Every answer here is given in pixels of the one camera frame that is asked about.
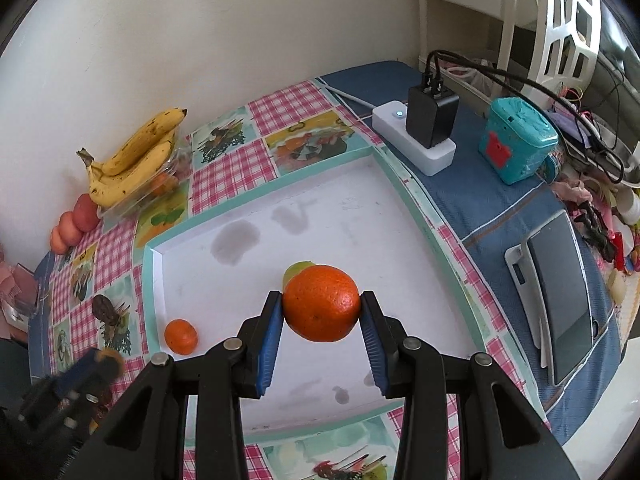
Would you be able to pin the white tray with teal rim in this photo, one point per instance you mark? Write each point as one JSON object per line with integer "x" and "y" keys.
{"x": 325, "y": 220}

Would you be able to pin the clear plastic container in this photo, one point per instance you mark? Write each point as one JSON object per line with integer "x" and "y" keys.
{"x": 167, "y": 180}

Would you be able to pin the large orange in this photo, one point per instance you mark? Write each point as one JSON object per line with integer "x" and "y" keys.
{"x": 320, "y": 305}

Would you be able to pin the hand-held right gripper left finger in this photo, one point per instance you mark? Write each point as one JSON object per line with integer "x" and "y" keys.
{"x": 267, "y": 350}

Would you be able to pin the white lattice chair back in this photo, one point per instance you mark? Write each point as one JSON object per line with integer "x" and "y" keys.
{"x": 545, "y": 20}

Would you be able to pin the small tangerine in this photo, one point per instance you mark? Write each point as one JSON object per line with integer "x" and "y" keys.
{"x": 180, "y": 337}

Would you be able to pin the white plastic shelf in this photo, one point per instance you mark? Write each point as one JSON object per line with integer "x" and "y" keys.
{"x": 507, "y": 15}

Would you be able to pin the pink cloth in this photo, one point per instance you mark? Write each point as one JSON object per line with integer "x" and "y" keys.
{"x": 570, "y": 192}

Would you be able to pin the white tablet stand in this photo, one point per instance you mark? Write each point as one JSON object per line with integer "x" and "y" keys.
{"x": 517, "y": 265}

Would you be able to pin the yellow banana bunch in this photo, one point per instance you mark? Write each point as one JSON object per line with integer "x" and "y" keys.
{"x": 135, "y": 152}

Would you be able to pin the white power strip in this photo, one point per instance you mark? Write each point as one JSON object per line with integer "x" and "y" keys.
{"x": 387, "y": 122}

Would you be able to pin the large red apple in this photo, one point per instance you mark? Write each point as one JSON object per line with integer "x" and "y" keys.
{"x": 86, "y": 214}

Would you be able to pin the dark tablet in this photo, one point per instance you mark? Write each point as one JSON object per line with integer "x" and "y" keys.
{"x": 562, "y": 300}

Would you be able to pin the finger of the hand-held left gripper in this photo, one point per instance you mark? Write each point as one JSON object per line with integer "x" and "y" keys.
{"x": 80, "y": 377}

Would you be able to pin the black charger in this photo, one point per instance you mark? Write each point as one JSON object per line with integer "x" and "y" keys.
{"x": 432, "y": 115}

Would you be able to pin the teal box with red label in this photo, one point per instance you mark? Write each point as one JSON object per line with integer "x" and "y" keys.
{"x": 517, "y": 140}

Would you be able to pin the pink checked printed tablecloth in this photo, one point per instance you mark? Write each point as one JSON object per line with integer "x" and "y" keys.
{"x": 225, "y": 180}

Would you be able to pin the clear box with pink contents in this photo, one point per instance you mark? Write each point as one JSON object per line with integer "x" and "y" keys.
{"x": 17, "y": 295}

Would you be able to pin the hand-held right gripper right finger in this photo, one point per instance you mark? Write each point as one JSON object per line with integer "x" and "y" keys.
{"x": 375, "y": 355}

